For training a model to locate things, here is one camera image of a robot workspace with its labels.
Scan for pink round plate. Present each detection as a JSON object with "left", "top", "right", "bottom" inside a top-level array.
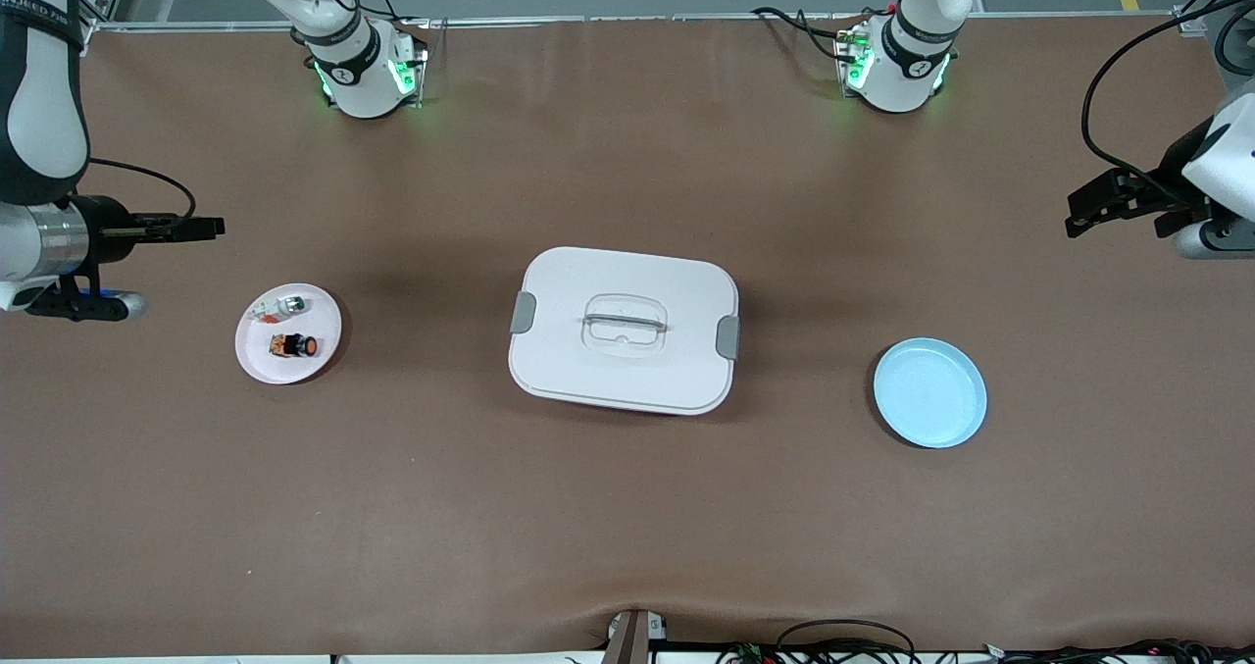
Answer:
[{"left": 235, "top": 283, "right": 343, "bottom": 385}]

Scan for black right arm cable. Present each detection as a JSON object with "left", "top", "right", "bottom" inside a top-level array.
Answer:
[{"left": 86, "top": 157, "right": 197, "bottom": 222}]

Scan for white silver switch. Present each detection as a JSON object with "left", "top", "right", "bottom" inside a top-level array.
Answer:
[{"left": 248, "top": 294, "right": 309, "bottom": 325}]

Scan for brown grey mount bracket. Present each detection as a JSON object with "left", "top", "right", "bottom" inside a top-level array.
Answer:
[{"left": 603, "top": 609, "right": 670, "bottom": 664}]

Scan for looped black cable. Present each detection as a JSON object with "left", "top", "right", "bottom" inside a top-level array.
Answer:
[{"left": 775, "top": 619, "right": 919, "bottom": 664}]

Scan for black left base cable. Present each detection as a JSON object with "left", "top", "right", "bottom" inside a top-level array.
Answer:
[{"left": 751, "top": 5, "right": 856, "bottom": 63}]

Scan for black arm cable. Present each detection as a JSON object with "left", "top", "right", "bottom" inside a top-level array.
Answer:
[
  {"left": 86, "top": 157, "right": 197, "bottom": 222},
  {"left": 1080, "top": 0, "right": 1255, "bottom": 206}
]

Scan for black cable bundle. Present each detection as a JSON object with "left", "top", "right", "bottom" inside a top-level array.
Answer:
[{"left": 716, "top": 638, "right": 1255, "bottom": 664}]

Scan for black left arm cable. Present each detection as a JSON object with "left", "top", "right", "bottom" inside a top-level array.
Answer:
[{"left": 1080, "top": 0, "right": 1255, "bottom": 206}]

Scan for white lidded box grey latches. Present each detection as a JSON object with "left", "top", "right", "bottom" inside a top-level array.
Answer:
[{"left": 508, "top": 246, "right": 741, "bottom": 417}]

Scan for light blue round plate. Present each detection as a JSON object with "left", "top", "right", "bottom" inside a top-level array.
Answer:
[{"left": 873, "top": 337, "right": 988, "bottom": 449}]

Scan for brown table mat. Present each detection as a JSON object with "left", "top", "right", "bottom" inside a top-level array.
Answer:
[{"left": 0, "top": 15, "right": 1255, "bottom": 657}]

